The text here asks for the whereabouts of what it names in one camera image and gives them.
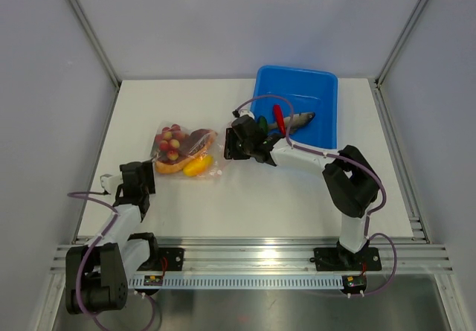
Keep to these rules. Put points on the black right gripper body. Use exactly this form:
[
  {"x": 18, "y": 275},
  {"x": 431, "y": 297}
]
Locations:
[{"x": 237, "y": 149}]

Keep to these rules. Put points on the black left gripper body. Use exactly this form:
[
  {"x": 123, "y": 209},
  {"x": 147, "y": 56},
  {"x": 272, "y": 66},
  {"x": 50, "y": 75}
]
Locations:
[{"x": 149, "y": 185}]

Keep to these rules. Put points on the green toy pepper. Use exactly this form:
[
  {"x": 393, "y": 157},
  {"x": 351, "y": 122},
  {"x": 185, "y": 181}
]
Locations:
[{"x": 263, "y": 124}]

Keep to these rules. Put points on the red toy chili pepper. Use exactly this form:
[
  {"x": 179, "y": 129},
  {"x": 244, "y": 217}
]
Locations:
[{"x": 279, "y": 119}]

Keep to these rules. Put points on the clear zip top bag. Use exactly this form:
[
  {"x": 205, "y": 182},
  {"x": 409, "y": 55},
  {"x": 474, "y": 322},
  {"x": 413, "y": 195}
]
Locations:
[{"x": 219, "y": 163}]

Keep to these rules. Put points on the grey toy fish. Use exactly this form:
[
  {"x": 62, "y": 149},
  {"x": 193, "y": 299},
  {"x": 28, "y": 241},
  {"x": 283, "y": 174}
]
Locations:
[{"x": 298, "y": 121}]

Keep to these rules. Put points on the orange toy fruit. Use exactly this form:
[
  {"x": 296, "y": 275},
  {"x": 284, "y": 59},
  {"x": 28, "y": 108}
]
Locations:
[{"x": 198, "y": 165}]

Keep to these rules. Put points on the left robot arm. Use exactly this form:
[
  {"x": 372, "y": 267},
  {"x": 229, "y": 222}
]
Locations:
[{"x": 97, "y": 273}]

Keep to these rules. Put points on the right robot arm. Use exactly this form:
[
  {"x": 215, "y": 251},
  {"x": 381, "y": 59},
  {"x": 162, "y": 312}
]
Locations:
[{"x": 352, "y": 184}]

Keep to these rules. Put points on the orange toy croissant bread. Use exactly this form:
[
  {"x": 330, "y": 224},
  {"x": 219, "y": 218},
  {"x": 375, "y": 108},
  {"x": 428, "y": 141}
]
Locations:
[{"x": 197, "y": 143}]

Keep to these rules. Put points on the red toy grape bunch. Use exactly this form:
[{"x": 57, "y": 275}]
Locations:
[{"x": 167, "y": 141}]

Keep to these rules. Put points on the blue plastic bin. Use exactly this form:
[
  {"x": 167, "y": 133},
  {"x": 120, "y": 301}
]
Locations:
[{"x": 308, "y": 91}]

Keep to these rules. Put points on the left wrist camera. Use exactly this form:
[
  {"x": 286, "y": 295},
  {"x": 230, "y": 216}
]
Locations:
[{"x": 110, "y": 183}]

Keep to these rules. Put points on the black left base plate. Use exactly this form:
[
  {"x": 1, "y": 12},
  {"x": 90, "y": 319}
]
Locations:
[{"x": 171, "y": 258}]

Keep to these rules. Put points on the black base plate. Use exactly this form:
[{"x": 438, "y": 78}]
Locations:
[
  {"x": 171, "y": 258},
  {"x": 340, "y": 259}
]

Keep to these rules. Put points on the white slotted cable duct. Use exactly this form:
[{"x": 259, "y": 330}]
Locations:
[{"x": 222, "y": 282}]

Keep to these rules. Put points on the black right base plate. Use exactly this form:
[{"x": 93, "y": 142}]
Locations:
[{"x": 340, "y": 259}]

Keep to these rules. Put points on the aluminium frame post left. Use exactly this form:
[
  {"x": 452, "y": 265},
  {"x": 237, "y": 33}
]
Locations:
[{"x": 95, "y": 43}]

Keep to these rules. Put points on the aluminium frame post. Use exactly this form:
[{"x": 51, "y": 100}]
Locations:
[
  {"x": 95, "y": 43},
  {"x": 408, "y": 28}
]

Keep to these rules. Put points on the aluminium frame post right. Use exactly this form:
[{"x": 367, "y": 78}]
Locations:
[{"x": 408, "y": 28}]

